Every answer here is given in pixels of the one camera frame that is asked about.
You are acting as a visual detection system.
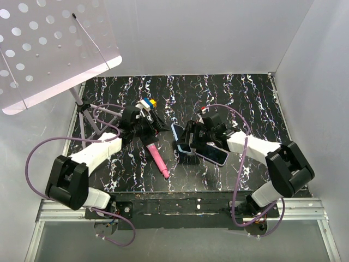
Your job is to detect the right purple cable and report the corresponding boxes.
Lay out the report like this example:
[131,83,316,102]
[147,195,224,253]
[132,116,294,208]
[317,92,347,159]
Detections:
[203,104,286,237]

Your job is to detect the pink marker pen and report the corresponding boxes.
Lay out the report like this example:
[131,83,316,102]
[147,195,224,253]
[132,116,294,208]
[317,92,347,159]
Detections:
[147,144,170,179]

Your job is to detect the perforated white music stand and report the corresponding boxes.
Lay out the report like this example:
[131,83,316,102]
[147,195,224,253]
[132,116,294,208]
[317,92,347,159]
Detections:
[0,0,131,148]

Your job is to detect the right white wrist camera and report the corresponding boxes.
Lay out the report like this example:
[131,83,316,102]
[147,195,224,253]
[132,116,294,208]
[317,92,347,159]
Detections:
[197,107,212,126]

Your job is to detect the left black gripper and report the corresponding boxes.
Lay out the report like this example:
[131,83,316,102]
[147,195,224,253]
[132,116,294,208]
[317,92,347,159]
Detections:
[131,110,171,146]

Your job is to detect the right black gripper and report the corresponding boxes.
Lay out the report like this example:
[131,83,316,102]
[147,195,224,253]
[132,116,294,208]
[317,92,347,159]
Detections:
[176,120,215,150]

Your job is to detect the phone in purple case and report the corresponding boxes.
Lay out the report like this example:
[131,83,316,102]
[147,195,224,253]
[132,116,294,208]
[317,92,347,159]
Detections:
[195,144,228,166]

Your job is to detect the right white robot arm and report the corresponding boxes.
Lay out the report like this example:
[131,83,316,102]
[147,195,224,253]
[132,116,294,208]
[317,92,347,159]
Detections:
[171,112,315,217]

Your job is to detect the phone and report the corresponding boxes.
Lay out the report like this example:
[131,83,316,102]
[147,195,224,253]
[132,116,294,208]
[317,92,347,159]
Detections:
[171,124,193,156]
[195,144,228,166]

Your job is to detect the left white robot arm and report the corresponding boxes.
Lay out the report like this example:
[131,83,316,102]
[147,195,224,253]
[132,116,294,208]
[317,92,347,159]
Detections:
[45,106,170,218]

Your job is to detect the white blue yellow toy blocks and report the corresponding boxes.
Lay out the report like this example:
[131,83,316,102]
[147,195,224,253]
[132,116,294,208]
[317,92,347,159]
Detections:
[136,98,157,112]

